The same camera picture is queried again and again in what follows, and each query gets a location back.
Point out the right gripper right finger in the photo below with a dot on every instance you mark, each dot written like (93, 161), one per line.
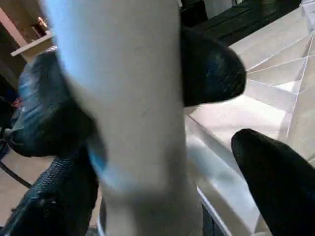
(285, 191)

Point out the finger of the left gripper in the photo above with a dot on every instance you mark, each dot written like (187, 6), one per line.
(44, 113)
(211, 69)

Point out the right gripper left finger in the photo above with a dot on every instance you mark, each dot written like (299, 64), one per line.
(59, 201)

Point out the white plastic table leg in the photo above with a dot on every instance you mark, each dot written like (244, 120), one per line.
(128, 98)

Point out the white plastic table top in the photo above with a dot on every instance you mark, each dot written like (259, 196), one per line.
(256, 123)

